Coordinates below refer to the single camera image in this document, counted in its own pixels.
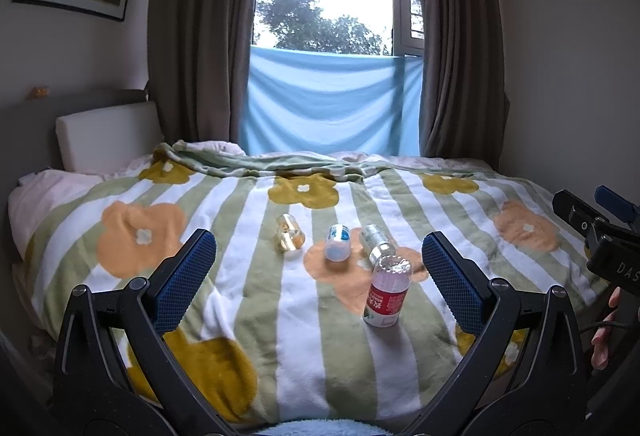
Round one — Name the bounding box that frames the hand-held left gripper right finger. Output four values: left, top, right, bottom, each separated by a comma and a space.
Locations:
400, 231, 589, 436

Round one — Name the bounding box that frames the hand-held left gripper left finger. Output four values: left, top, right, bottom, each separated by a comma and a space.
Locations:
53, 229, 236, 436

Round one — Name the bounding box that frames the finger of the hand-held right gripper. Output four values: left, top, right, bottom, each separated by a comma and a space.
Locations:
552, 189, 609, 243
594, 185, 640, 233

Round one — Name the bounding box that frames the blue label white bottle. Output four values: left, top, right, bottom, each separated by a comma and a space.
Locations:
324, 224, 352, 262

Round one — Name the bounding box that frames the person's right hand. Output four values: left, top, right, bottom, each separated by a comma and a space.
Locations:
591, 286, 622, 371

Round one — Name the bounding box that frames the plastic bottle with red label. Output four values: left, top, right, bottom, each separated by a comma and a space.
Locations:
362, 255, 413, 329

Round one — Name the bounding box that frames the grey label clear bottle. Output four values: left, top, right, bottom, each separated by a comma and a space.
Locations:
359, 224, 398, 266

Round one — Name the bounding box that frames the striped floral blanket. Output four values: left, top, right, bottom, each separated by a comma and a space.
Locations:
24, 140, 610, 425

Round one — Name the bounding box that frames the white pillow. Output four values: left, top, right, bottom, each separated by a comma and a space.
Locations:
7, 168, 107, 262

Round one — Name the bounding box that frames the white headboard cushion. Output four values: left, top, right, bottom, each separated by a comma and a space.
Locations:
55, 101, 166, 175

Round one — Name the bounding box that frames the brown curtain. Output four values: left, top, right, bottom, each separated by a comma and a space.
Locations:
414, 0, 511, 168
147, 0, 269, 155

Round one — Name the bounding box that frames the grey headboard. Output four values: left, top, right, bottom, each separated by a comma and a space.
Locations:
0, 88, 152, 202

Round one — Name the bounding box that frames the light blue hanging cloth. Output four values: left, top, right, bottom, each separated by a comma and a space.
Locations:
238, 46, 424, 156

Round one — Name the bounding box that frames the tree outside window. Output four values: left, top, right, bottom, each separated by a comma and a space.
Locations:
253, 0, 394, 56

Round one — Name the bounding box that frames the black cable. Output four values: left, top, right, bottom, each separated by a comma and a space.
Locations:
579, 321, 640, 334

